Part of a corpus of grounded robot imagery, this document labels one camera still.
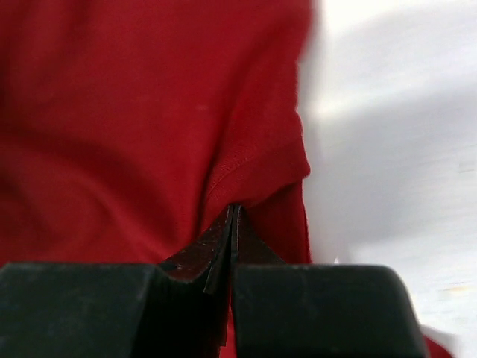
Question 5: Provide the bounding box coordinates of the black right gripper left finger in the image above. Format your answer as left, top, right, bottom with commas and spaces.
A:
1, 208, 233, 357

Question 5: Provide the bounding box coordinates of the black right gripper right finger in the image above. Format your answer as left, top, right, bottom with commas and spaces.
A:
230, 206, 429, 358

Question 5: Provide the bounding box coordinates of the dark red t shirt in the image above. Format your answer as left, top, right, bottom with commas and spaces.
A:
0, 0, 455, 358

